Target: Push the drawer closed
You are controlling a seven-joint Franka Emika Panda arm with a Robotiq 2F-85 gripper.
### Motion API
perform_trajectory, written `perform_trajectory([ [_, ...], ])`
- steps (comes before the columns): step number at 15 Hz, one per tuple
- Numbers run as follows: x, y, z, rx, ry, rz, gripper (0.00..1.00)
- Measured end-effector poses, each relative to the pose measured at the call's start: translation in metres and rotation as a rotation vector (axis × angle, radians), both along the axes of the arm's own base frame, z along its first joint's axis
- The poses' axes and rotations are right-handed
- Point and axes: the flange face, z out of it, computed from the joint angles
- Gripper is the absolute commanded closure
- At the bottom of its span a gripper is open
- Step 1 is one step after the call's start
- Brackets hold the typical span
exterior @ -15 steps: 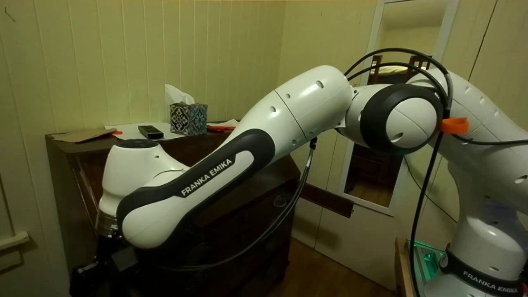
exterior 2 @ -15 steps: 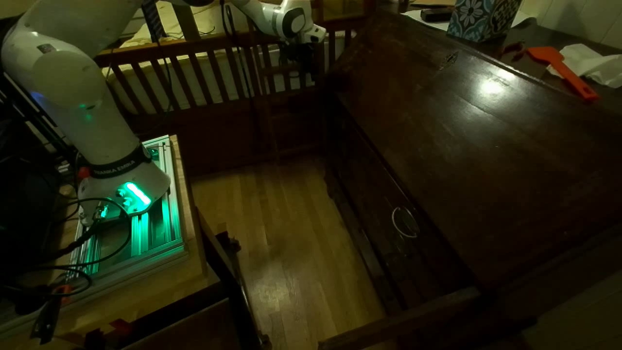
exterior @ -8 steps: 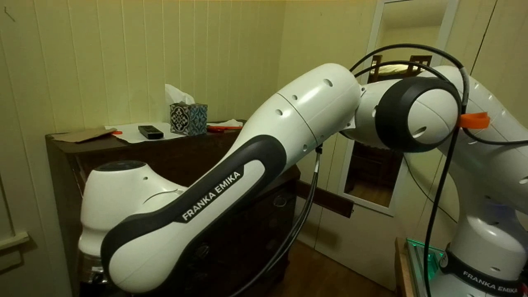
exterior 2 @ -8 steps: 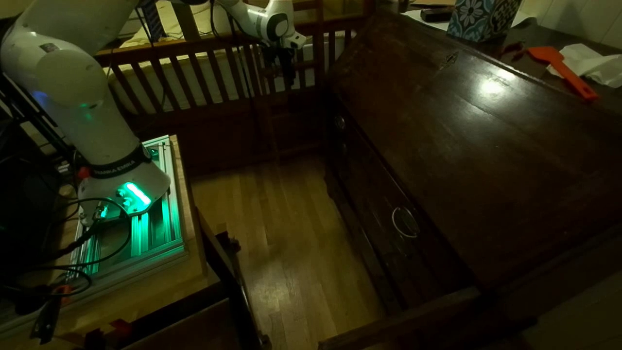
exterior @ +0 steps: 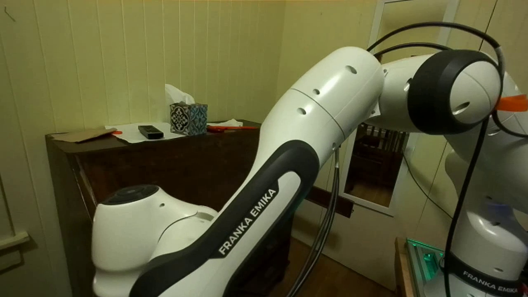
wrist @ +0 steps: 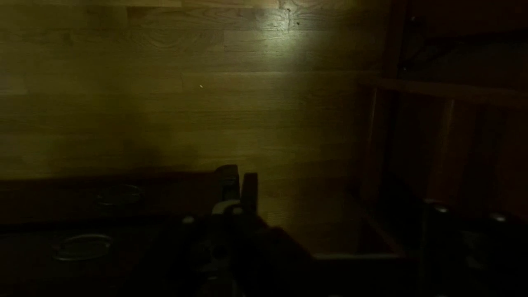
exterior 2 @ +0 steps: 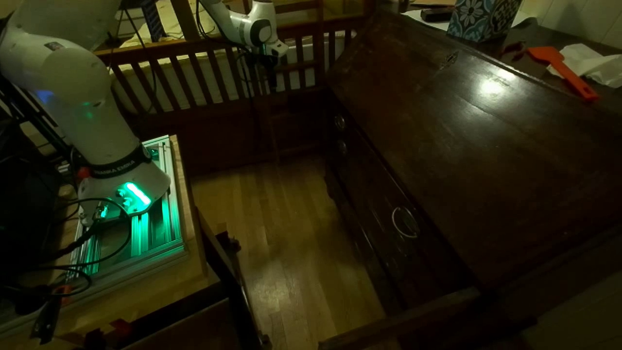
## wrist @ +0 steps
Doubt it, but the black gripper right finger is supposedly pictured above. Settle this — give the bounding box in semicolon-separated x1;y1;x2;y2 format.
418;198;528;297

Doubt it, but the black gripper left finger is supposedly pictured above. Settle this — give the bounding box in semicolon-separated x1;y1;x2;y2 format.
187;171;316;297

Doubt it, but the dark wooden desk drawer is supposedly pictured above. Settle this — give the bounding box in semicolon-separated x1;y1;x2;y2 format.
0;219;194;297

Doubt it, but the dark wooden spindle railing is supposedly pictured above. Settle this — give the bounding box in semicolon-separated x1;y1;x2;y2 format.
360;0;528;221

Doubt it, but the dark wooden secretary desk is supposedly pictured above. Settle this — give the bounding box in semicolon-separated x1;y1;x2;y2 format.
0;163;245;297

